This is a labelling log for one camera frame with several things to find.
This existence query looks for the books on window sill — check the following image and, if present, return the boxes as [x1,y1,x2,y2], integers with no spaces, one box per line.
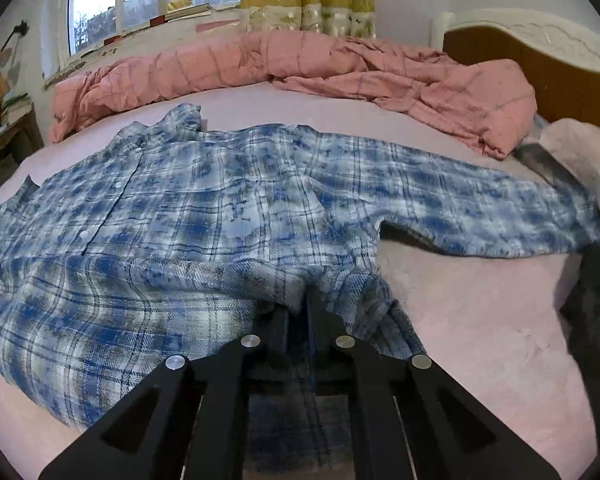
[150,2,214,26]

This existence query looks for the brown headboard with white trim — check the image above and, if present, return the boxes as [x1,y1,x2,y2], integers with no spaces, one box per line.
[432,8,600,146]

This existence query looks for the wooden desk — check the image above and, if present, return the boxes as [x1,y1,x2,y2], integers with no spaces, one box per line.
[0,105,45,196]

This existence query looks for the dark cloth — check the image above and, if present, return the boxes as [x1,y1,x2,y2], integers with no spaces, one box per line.
[560,245,600,461]

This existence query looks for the fluffy pale pillow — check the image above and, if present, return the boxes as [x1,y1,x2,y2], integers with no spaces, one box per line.
[537,118,600,211]

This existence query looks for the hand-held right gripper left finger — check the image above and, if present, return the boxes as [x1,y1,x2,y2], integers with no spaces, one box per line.
[39,309,289,480]

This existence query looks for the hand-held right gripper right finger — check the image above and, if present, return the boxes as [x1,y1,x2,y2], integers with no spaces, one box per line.
[306,292,562,480]

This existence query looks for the stack of books on desk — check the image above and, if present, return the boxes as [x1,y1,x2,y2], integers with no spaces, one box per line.
[2,92,34,121]

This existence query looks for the pink checked quilt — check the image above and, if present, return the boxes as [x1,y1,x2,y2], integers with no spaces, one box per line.
[47,29,538,160]

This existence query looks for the bed with pink sheet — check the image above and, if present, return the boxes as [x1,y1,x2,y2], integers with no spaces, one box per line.
[0,85,600,480]

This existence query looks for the blue plaid shirt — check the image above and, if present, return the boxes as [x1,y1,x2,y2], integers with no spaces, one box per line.
[0,103,600,471]

